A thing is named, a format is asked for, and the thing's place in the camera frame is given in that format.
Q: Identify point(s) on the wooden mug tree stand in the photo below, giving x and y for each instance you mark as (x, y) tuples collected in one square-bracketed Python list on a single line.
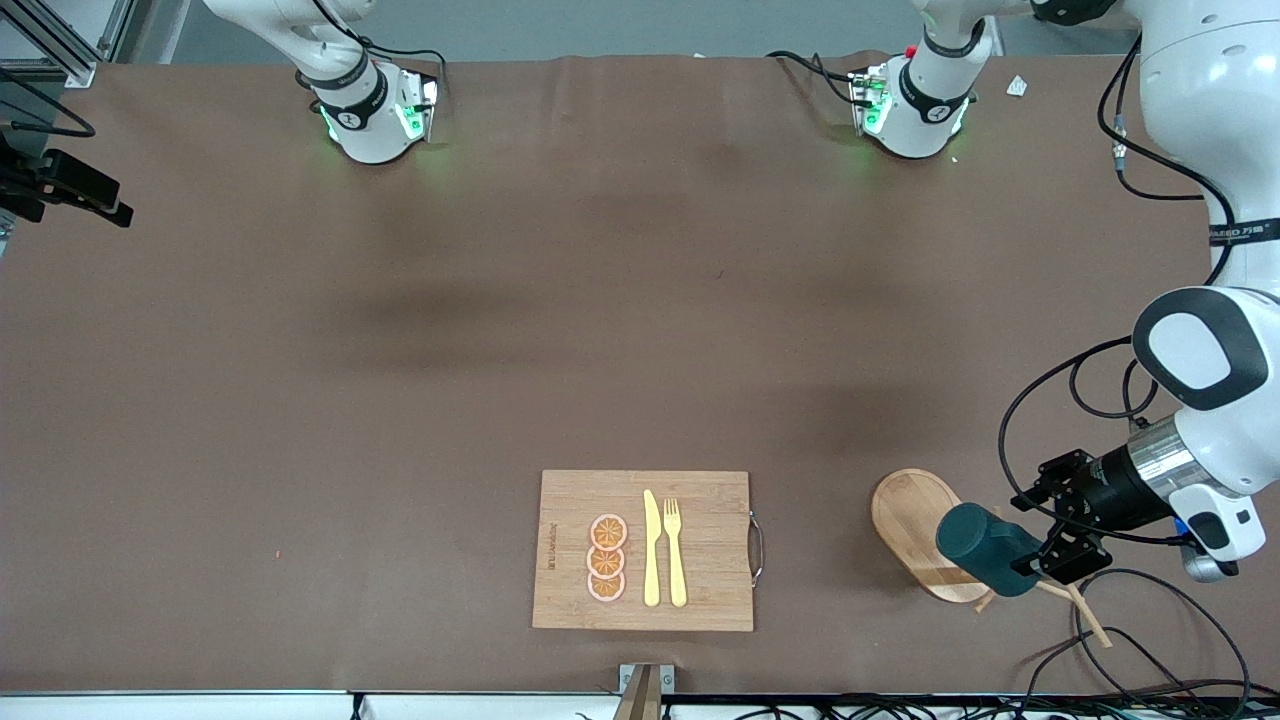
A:
[(910, 520)]

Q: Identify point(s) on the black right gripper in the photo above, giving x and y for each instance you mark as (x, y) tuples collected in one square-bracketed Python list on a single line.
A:
[(68, 184)]

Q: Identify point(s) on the white paper scrap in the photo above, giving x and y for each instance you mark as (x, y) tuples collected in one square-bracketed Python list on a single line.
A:
[(1017, 86)]

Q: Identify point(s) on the bamboo cutting board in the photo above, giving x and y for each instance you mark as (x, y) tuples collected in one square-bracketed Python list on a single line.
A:
[(710, 560)]

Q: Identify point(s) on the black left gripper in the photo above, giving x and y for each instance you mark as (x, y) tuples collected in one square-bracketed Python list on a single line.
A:
[(1112, 492)]

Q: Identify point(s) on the brown table cover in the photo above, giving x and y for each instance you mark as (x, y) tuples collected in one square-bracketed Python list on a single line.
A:
[(400, 400)]

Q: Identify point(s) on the orange slice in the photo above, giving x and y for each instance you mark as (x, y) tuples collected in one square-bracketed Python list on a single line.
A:
[(608, 532)]

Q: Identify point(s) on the yellow plastic fork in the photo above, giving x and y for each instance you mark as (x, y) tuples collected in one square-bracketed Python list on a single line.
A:
[(677, 570)]

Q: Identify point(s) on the yellow plastic knife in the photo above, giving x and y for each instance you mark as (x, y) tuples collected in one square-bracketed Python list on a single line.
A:
[(652, 560)]

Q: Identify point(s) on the aluminium profile post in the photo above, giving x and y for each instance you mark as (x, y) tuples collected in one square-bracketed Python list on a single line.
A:
[(640, 700)]

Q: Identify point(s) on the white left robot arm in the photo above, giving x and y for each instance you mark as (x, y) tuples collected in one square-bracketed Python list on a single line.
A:
[(1200, 100)]

